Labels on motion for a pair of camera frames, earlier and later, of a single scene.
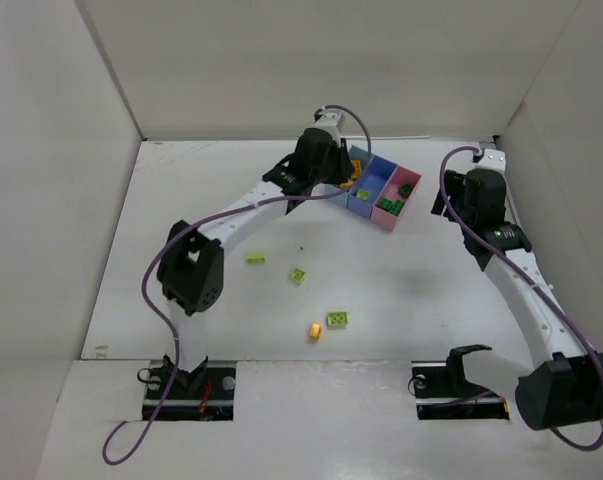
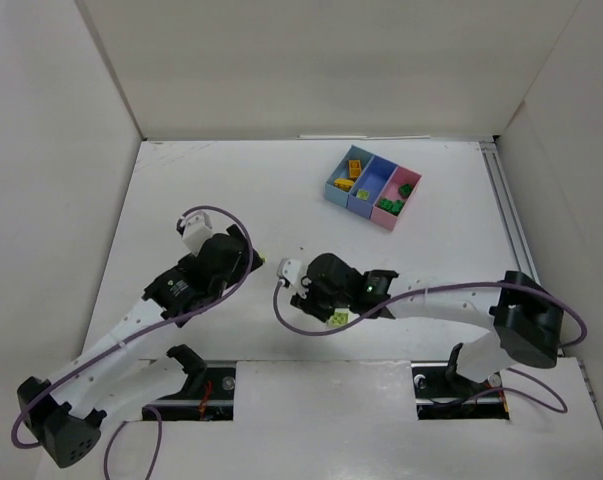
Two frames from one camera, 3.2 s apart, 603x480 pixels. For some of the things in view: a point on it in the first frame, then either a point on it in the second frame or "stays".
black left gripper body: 341,163 -> 238,250
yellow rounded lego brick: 357,168 stays
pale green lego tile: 363,195 stays
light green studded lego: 337,319 stays
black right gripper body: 448,195 -> 310,301
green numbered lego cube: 405,190 stays
